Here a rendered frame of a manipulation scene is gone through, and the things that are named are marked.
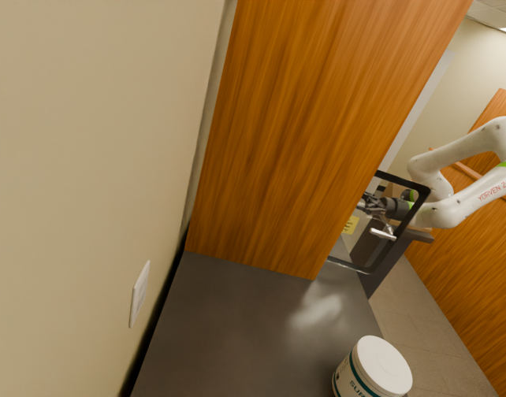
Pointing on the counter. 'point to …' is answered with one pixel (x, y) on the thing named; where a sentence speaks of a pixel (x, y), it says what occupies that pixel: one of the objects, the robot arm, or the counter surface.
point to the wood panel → (309, 121)
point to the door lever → (384, 233)
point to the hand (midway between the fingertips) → (344, 194)
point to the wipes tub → (372, 371)
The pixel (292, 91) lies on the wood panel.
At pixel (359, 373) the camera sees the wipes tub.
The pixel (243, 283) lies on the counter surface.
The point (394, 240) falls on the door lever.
